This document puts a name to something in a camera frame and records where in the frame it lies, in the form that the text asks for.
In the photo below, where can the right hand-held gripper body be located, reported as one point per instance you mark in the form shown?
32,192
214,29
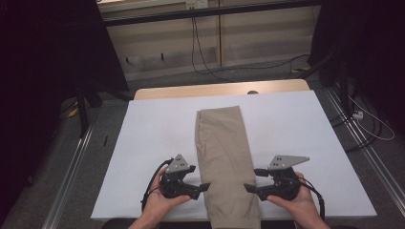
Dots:
285,186

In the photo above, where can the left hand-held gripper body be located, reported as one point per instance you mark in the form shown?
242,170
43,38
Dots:
175,187

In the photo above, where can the beige pants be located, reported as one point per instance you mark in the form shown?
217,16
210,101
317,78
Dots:
223,143

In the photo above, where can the person's left hand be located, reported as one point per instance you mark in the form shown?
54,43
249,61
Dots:
157,205

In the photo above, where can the person's right hand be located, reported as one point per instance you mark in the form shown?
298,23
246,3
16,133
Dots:
299,206

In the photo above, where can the white table board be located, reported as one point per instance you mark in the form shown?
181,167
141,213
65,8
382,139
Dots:
153,127

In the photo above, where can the light wooden table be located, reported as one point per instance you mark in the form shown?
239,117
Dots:
207,89

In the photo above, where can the small black floor object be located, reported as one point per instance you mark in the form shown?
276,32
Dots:
105,140

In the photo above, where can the white power strip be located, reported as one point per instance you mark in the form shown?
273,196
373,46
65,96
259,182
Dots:
358,114

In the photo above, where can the yellow floor tape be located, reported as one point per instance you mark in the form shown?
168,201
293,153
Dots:
73,112
301,69

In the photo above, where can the black metal stand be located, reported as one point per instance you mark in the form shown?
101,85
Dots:
343,92
83,114

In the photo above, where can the black horizontal beam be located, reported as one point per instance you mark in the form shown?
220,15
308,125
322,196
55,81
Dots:
207,12

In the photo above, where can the black curtain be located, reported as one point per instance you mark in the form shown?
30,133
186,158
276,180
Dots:
366,47
47,63

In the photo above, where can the aluminium floor rail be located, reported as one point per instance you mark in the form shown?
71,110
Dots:
366,149
68,178

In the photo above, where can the white wall socket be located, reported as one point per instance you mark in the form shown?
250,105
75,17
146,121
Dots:
197,4

